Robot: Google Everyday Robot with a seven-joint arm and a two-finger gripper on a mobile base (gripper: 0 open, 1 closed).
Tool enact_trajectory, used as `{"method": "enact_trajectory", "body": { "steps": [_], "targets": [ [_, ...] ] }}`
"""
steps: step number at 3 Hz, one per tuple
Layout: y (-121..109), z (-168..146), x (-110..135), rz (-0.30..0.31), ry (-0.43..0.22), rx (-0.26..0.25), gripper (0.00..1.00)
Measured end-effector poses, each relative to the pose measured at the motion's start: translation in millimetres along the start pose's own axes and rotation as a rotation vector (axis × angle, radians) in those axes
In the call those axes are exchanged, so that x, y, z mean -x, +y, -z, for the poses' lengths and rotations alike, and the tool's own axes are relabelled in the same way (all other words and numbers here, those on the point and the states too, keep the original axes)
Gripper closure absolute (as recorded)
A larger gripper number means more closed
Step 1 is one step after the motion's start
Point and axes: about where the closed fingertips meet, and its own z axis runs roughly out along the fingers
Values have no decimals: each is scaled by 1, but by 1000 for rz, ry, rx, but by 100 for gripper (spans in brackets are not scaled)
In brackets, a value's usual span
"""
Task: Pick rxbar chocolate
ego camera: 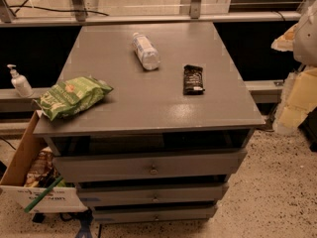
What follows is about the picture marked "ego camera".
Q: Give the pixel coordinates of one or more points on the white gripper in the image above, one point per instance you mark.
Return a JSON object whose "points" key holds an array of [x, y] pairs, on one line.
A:
{"points": [[307, 39]]}

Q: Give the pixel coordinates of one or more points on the black rxbar chocolate bar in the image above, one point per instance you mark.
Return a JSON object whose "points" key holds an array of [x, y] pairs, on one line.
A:
{"points": [[193, 80]]}

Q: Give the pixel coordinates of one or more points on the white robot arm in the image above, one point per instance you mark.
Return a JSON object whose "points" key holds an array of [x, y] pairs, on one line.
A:
{"points": [[299, 93]]}

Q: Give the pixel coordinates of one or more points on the top grey drawer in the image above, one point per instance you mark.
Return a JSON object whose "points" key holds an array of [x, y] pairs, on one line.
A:
{"points": [[158, 165]]}

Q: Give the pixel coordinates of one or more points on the grey drawer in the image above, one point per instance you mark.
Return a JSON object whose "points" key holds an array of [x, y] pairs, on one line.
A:
{"points": [[158, 165], [150, 194], [152, 213]]}

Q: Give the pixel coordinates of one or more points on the clear plastic water bottle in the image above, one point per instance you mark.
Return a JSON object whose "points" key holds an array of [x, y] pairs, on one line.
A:
{"points": [[147, 54]]}

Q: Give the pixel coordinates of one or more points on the grey drawer cabinet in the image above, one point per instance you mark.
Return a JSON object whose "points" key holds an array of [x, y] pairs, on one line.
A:
{"points": [[147, 112]]}

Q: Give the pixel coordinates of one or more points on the middle grey drawer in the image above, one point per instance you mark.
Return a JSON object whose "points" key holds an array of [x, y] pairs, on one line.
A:
{"points": [[150, 194]]}

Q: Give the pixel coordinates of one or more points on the bottom grey drawer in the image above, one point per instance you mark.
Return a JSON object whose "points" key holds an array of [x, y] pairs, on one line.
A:
{"points": [[152, 213]]}

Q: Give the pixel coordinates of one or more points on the green chip bag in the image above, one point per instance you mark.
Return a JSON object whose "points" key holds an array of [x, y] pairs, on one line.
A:
{"points": [[67, 98]]}

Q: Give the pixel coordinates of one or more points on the blue clamp on floor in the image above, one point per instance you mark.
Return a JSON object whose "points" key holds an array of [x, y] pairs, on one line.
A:
{"points": [[85, 218]]}

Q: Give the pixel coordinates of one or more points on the green stick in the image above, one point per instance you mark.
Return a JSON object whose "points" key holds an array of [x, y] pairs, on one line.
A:
{"points": [[35, 201]]}

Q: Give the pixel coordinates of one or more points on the white pump sanitizer bottle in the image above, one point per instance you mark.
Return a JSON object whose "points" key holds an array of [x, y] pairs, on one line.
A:
{"points": [[20, 83]]}

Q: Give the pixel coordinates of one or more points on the cardboard box with snacks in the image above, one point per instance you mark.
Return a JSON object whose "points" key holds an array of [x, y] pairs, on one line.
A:
{"points": [[31, 162]]}

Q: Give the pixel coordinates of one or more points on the metal shelf rail frame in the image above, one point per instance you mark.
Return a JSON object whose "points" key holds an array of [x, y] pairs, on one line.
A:
{"points": [[91, 12]]}

